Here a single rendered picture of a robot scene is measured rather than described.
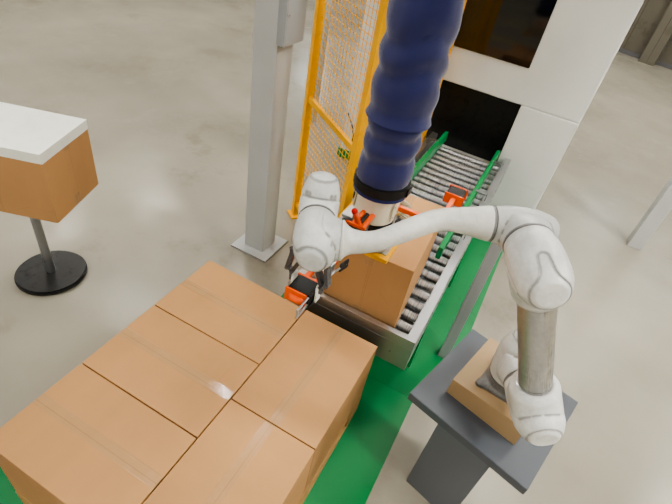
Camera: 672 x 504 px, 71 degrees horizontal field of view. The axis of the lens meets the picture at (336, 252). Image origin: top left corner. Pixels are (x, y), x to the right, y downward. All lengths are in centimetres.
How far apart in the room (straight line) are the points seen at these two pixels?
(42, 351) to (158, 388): 109
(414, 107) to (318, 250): 72
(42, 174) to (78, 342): 95
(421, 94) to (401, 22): 22
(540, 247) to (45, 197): 228
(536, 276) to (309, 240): 53
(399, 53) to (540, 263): 78
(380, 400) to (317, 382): 75
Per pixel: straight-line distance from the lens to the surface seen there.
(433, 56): 158
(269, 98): 284
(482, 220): 131
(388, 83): 162
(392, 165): 173
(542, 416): 163
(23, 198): 282
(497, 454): 190
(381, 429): 268
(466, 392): 190
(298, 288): 146
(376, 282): 218
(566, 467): 301
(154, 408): 204
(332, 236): 111
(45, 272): 344
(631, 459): 327
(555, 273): 118
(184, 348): 219
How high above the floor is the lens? 226
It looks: 40 degrees down
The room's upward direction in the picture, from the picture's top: 12 degrees clockwise
